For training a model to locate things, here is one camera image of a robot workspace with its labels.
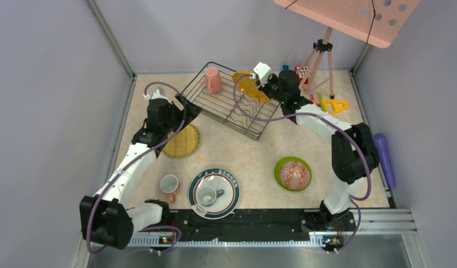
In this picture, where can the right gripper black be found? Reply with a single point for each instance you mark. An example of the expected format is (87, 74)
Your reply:
(272, 77)

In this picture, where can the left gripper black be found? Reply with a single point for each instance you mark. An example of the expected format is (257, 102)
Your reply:
(192, 111)

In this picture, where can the dark wire dish rack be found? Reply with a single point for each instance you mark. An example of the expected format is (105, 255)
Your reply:
(222, 108)

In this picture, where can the woven bamboo round tray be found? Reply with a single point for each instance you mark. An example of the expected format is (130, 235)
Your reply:
(184, 143)

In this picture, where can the yellow polka dot plate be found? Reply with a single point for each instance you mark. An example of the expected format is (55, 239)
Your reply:
(248, 86)

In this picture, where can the pink mug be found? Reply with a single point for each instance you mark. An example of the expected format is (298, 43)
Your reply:
(213, 80)

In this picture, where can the red patterned bowl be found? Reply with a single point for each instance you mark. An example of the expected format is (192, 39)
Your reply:
(294, 175)

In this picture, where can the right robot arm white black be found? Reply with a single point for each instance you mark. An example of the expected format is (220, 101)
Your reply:
(353, 152)

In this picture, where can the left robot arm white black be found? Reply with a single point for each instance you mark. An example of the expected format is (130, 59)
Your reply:
(106, 217)

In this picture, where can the red white dice box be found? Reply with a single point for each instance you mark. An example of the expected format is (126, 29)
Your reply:
(302, 74)

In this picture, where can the stack of coloured wooden blocks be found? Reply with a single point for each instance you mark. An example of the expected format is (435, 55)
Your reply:
(316, 98)

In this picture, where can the pink tripod stand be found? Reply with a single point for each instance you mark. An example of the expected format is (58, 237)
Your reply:
(313, 61)

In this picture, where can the yellow triangle toy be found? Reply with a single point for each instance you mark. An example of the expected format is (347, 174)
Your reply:
(333, 106)

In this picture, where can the grey white cup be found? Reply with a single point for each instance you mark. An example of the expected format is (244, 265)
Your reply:
(207, 195)

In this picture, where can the white plate green red rim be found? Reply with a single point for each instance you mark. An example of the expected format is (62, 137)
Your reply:
(218, 179)

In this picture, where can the pink perforated board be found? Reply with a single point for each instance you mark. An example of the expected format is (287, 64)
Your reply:
(375, 22)

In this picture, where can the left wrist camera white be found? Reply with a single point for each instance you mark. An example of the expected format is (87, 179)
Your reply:
(158, 93)

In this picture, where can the purple handle tool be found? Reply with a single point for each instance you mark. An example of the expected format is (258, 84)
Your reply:
(381, 144)

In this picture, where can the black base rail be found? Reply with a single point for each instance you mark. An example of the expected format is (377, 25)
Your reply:
(256, 225)

